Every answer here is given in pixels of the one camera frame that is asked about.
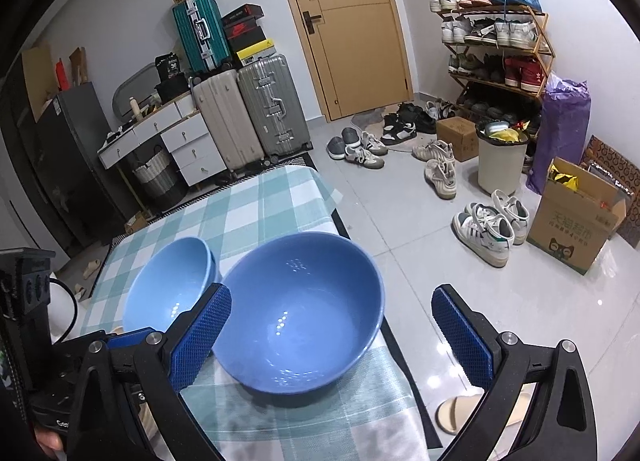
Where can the small brown cardboard box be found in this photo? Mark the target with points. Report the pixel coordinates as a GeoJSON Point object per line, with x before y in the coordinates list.
{"type": "Point", "coordinates": [461, 135]}

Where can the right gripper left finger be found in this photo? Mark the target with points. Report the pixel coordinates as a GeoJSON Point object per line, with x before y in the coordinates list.
{"type": "Point", "coordinates": [163, 372]}

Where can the stacked shoe boxes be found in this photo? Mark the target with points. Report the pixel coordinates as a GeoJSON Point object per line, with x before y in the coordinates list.
{"type": "Point", "coordinates": [245, 36]}

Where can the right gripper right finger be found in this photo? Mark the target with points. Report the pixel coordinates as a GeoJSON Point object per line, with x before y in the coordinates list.
{"type": "Point", "coordinates": [559, 421]}

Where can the wooden shoe rack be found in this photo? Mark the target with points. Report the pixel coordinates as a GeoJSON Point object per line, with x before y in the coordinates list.
{"type": "Point", "coordinates": [502, 58]}

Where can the wooden door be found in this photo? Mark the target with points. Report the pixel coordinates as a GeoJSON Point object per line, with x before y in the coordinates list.
{"type": "Point", "coordinates": [355, 53]}

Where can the white green sneaker pair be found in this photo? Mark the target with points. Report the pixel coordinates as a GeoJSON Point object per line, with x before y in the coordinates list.
{"type": "Point", "coordinates": [491, 230]}

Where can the black refrigerator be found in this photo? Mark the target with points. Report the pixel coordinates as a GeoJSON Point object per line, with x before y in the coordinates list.
{"type": "Point", "coordinates": [89, 202]}

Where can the teal suitcase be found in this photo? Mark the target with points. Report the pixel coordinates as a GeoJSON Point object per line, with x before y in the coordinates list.
{"type": "Point", "coordinates": [201, 32]}

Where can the white trash bin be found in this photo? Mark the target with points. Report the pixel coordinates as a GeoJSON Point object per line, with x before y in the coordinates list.
{"type": "Point", "coordinates": [501, 154]}

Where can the silver aluminium suitcase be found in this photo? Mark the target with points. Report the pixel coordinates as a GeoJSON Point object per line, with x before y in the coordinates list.
{"type": "Point", "coordinates": [271, 100]}

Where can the beige suitcase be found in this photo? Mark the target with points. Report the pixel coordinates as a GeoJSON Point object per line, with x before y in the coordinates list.
{"type": "Point", "coordinates": [224, 112]}

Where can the woven laundry basket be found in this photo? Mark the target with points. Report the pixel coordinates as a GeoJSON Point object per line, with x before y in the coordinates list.
{"type": "Point", "coordinates": [161, 180]}

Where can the white drawer desk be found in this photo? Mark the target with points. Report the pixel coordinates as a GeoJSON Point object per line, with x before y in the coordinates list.
{"type": "Point", "coordinates": [185, 136]}

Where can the large blue bowl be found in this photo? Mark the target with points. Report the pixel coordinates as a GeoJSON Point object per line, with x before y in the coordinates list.
{"type": "Point", "coordinates": [305, 309]}

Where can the open cardboard box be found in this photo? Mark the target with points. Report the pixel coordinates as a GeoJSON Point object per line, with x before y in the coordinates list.
{"type": "Point", "coordinates": [577, 213]}

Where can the purple bag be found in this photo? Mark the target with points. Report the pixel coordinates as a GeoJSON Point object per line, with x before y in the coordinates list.
{"type": "Point", "coordinates": [564, 121]}

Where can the beige slipper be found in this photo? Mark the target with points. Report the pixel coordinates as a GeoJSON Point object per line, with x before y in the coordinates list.
{"type": "Point", "coordinates": [452, 414]}

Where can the left hand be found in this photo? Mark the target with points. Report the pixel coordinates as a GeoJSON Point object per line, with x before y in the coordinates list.
{"type": "Point", "coordinates": [50, 443]}

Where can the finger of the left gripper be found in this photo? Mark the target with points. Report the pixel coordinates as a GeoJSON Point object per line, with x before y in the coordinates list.
{"type": "Point", "coordinates": [142, 338]}

